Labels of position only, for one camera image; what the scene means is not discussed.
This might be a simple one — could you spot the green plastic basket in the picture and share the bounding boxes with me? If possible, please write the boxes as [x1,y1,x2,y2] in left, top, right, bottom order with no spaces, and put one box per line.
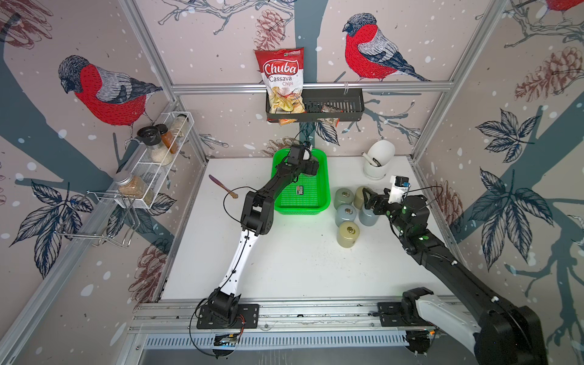
[275,149,331,215]

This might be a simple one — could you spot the white wire spice rack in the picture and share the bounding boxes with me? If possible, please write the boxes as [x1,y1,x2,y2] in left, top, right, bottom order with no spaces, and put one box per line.
[54,111,194,248]

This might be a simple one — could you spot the black lid spice jar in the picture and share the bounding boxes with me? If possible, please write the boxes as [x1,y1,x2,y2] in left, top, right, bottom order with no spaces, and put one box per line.
[137,126,173,166]

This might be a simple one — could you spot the dark wall-mounted basket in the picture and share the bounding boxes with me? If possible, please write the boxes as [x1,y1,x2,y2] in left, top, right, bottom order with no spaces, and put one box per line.
[266,88,364,123]

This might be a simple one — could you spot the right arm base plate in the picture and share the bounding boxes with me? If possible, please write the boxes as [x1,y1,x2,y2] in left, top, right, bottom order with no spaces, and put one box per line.
[377,301,436,328]

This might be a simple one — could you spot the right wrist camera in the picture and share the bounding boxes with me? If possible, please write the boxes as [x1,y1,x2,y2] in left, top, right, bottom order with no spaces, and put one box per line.
[389,176,411,203]

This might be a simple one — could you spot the silver lid grain jar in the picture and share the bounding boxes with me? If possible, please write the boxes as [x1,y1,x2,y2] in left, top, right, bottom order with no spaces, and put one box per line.
[113,171,146,199]

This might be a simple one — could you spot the purple gold butter knife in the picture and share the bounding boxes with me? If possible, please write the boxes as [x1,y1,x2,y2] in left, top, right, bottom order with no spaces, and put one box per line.
[208,174,239,199]

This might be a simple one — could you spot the orange spice jar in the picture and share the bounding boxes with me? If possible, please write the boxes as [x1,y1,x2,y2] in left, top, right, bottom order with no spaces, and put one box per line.
[155,124,179,155]

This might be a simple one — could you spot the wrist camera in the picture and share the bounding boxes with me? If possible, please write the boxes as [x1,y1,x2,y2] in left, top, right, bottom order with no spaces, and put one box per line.
[389,176,411,203]
[299,146,313,161]

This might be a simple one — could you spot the white spoon in holder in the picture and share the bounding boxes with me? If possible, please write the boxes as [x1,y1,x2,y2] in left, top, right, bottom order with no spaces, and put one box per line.
[362,152,378,167]

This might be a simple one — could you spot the yellow tea canister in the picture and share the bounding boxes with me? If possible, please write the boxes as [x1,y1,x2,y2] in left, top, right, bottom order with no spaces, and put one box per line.
[337,221,360,249]
[353,186,369,210]

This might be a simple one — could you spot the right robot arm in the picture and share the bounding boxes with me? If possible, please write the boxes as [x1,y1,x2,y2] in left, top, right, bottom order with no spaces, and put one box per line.
[363,188,548,364]

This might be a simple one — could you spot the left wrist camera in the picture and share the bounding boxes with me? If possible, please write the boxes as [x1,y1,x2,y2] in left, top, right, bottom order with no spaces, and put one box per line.
[299,146,313,161]

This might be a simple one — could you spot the pale spice jar back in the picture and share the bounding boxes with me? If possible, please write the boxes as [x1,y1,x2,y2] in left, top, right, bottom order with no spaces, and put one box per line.
[169,114,189,138]

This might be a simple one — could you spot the small snack packet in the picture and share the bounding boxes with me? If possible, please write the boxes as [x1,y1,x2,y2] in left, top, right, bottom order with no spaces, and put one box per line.
[319,104,343,127]

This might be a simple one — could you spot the green tea canister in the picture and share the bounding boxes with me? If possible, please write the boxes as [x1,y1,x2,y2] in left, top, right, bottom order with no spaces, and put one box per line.
[333,188,354,209]

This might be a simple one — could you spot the white utensil holder cup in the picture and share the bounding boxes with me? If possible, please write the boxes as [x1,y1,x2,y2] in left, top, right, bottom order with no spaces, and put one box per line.
[363,140,395,180]

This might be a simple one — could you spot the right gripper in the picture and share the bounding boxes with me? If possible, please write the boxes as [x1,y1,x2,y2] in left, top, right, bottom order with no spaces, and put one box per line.
[362,186,409,237]

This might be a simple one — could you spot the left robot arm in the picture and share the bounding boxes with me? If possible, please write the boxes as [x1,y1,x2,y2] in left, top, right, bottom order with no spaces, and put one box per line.
[206,144,319,325]

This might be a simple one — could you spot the Chuba cassava chips bag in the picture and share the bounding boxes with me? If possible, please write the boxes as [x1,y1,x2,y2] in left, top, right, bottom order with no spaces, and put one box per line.
[254,48,306,114]

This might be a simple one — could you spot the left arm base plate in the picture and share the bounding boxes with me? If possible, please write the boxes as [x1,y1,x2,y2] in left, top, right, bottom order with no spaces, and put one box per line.
[196,304,259,329]

